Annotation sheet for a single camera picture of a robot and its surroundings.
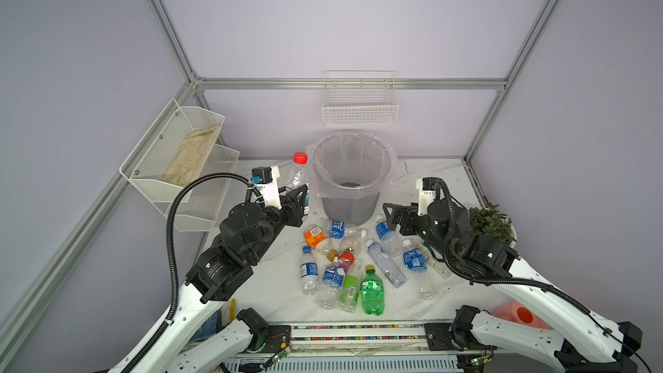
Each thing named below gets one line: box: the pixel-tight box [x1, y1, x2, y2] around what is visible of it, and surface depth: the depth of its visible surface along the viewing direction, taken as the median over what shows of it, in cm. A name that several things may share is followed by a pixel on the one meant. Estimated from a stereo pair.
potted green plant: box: [468, 203, 518, 248], surface depth 80 cm
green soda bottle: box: [359, 265, 386, 317], surface depth 81 cm
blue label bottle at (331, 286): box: [317, 256, 346, 310], surface depth 82 cm
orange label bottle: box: [303, 221, 332, 250], surface depth 94 cm
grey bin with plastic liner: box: [305, 131, 398, 226], surface depth 90 cm
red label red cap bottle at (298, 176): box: [285, 151, 310, 215], surface depth 59 cm
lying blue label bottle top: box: [322, 219, 367, 240], surface depth 92 cm
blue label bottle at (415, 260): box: [402, 239, 435, 301], surface depth 85 cm
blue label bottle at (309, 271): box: [300, 246, 319, 296], surface depth 84 cm
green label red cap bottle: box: [338, 251, 363, 314], surface depth 81 cm
